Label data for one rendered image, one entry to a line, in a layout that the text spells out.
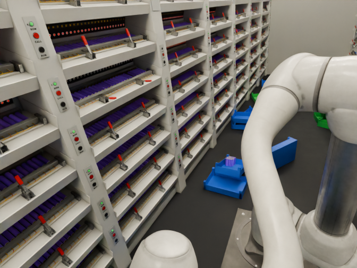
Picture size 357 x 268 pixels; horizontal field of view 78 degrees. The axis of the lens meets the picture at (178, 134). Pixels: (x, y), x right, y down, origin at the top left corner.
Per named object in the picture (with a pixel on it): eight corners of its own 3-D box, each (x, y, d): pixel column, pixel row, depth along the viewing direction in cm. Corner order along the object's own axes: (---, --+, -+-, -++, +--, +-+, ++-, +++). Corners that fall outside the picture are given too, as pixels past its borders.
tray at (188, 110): (209, 101, 206) (212, 88, 198) (176, 131, 161) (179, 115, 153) (189, 94, 213) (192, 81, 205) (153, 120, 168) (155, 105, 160)
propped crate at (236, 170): (226, 162, 205) (227, 153, 203) (248, 166, 195) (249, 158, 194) (214, 172, 180) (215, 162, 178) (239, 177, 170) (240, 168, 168)
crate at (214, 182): (248, 182, 178) (248, 174, 174) (241, 199, 163) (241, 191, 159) (213, 174, 192) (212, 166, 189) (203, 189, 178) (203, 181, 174)
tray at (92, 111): (161, 83, 137) (162, 68, 131) (81, 126, 92) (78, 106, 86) (135, 73, 143) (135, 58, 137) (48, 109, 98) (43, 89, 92)
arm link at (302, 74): (253, 78, 55) (316, 83, 46) (282, 40, 62) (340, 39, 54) (258, 117, 63) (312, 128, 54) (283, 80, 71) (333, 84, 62)
